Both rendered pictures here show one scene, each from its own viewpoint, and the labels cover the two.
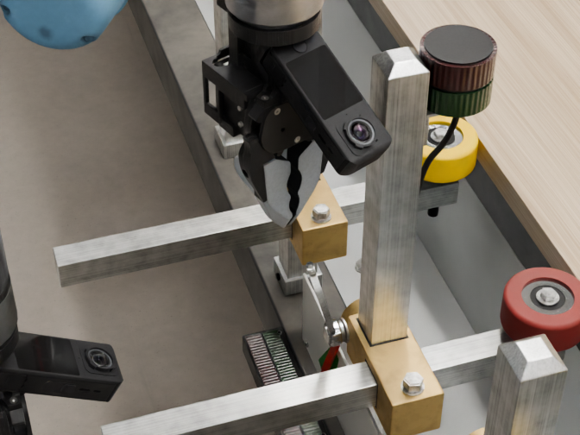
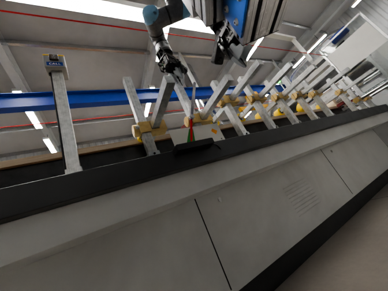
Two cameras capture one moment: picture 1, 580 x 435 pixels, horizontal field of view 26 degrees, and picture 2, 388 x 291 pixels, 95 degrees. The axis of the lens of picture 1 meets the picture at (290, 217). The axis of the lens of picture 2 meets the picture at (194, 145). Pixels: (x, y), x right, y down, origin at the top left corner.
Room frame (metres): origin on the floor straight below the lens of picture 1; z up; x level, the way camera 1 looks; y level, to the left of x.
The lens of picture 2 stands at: (1.04, 0.66, 0.45)
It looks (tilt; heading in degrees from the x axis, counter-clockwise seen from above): 20 degrees up; 256
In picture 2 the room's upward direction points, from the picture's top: 24 degrees counter-clockwise
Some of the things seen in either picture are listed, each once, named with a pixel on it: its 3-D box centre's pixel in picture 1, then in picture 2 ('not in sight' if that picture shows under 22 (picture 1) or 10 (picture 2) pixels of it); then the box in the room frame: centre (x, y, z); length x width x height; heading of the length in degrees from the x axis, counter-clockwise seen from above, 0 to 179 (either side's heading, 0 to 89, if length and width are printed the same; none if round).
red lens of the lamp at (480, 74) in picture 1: (457, 57); not in sight; (0.82, -0.13, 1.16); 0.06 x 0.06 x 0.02
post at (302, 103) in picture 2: not in sight; (298, 96); (-0.15, -0.39, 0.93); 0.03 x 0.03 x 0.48; 18
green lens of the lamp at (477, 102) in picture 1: (454, 83); not in sight; (0.82, -0.13, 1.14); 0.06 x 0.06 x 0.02
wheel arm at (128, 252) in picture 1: (261, 225); (156, 121); (0.99, 0.03, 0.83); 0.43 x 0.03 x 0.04; 108
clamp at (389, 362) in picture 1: (392, 362); (197, 120); (0.78, -0.09, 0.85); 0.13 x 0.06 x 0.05; 18
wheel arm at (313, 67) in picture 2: not in sight; (283, 94); (0.04, -0.31, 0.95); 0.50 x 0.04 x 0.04; 108
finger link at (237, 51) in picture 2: not in sight; (238, 52); (0.67, 0.25, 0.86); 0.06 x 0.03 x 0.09; 108
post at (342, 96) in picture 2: not in sight; (343, 96); (-0.87, -0.62, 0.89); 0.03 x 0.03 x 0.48; 18
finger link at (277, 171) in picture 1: (258, 180); (178, 74); (0.81, 0.03, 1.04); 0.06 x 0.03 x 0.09; 38
